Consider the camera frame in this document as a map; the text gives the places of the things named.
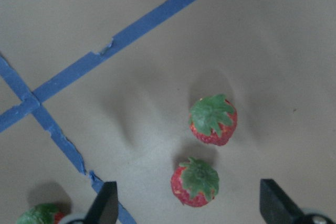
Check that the strawberry left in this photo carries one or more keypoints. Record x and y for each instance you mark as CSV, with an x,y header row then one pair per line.
x,y
213,120

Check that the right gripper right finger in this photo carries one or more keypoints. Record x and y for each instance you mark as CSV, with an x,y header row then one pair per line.
x,y
276,206

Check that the strawberry top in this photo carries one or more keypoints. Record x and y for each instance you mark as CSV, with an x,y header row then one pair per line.
x,y
195,183

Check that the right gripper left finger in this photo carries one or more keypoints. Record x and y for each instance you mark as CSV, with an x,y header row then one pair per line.
x,y
105,206

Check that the strawberry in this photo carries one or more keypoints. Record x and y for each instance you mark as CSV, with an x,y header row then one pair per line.
x,y
213,120
47,213
195,183

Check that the strawberry bottom right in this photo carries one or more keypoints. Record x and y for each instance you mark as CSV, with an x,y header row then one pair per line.
x,y
47,213

